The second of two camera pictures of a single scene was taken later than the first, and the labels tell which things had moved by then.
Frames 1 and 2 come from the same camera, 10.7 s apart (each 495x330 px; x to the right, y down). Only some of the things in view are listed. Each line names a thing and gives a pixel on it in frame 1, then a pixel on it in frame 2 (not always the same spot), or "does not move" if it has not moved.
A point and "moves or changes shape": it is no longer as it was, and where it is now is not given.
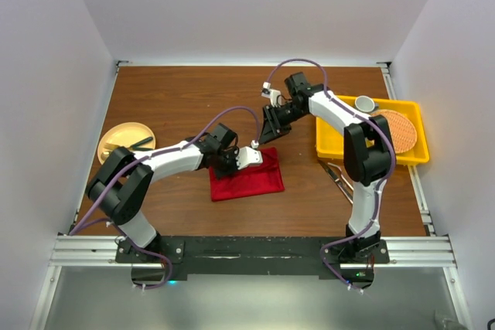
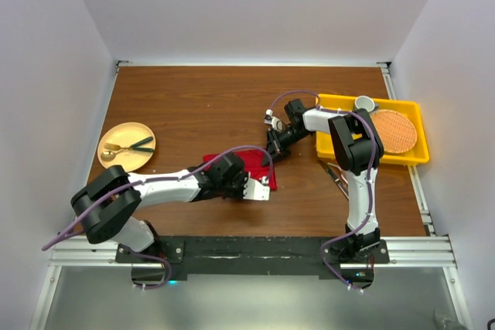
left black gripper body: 226,164 -> 233,188
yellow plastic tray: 329,137 does not move
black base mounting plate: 184,256 does not move
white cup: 364,103 does not move
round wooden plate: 125,134 does not move
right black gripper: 271,129 -> 274,147
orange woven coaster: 404,133 does not move
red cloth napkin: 253,180 moves or changes shape
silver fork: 341,178 does not move
